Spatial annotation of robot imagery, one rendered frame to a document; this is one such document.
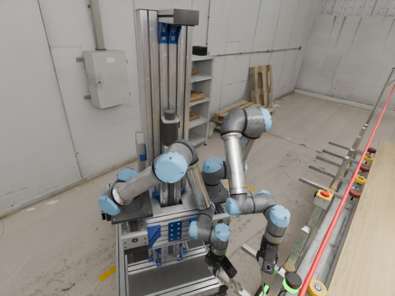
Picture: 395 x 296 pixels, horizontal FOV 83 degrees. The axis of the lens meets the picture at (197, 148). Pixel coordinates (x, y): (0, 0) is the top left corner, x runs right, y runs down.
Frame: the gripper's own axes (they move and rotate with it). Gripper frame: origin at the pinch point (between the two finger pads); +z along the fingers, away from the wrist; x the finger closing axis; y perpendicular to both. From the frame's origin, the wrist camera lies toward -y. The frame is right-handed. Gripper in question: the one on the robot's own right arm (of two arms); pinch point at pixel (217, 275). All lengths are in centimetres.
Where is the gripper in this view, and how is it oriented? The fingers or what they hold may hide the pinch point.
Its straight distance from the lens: 137.1
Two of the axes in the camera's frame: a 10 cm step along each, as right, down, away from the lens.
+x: -6.6, 3.3, -6.7
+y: -7.5, -3.8, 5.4
